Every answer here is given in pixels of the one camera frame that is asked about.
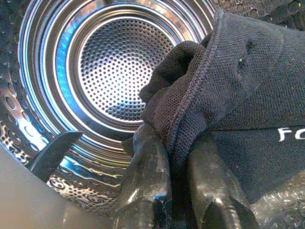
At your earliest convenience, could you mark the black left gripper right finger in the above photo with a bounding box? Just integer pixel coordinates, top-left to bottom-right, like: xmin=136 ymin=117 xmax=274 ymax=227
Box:
xmin=187 ymin=140 xmax=261 ymax=229

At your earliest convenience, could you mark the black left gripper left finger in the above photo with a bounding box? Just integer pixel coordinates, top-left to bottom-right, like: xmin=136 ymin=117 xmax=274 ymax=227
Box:
xmin=113 ymin=124 xmax=173 ymax=229

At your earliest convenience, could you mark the navy garment with green logo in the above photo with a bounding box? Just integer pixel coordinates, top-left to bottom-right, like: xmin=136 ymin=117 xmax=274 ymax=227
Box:
xmin=121 ymin=9 xmax=305 ymax=205

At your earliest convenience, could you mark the dark drum paddle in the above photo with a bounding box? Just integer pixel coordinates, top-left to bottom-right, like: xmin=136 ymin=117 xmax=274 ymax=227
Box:
xmin=28 ymin=130 xmax=83 ymax=183

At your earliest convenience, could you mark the perforated steel washer drum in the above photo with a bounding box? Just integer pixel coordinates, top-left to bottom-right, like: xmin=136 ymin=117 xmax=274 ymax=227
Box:
xmin=0 ymin=0 xmax=305 ymax=229

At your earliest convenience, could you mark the grey washer door rim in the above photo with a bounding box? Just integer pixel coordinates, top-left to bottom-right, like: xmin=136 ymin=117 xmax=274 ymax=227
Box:
xmin=0 ymin=142 xmax=117 ymax=229

